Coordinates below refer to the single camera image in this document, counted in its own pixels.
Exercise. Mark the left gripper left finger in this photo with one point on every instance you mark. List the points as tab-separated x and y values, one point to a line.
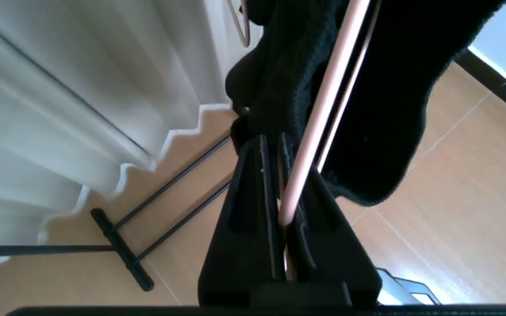
244	246

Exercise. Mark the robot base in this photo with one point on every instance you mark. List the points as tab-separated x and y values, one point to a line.
398	289

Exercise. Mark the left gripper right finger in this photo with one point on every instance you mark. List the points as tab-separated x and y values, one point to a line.
341	254

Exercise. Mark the black shorts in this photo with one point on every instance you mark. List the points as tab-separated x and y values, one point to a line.
389	109

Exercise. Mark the black clothes rack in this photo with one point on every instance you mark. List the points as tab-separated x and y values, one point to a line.
123	250

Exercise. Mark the beige curtain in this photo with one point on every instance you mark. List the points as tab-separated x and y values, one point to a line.
59	109

